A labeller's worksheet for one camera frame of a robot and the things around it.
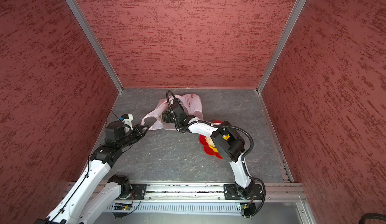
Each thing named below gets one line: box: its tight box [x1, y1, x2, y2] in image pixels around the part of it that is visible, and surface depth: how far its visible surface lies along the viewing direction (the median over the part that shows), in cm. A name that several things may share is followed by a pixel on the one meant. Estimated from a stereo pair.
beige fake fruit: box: [205, 136, 216, 148], surface depth 89 cm
